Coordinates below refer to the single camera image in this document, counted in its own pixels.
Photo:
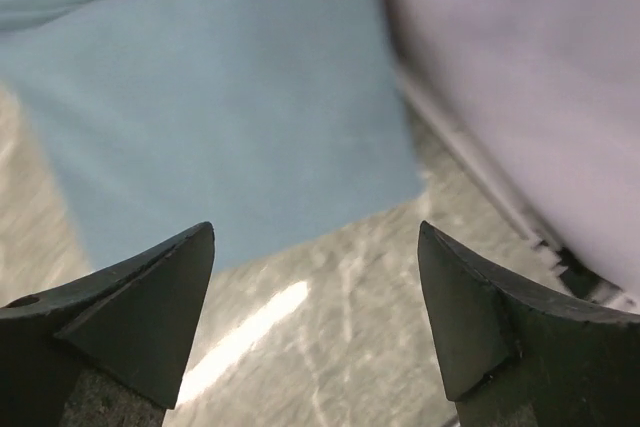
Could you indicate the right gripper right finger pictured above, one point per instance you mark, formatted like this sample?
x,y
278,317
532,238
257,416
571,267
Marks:
x,y
512,352

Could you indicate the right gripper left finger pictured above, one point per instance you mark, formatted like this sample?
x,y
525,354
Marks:
x,y
110,348

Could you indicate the blue t shirt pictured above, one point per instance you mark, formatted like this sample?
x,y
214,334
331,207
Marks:
x,y
276,120

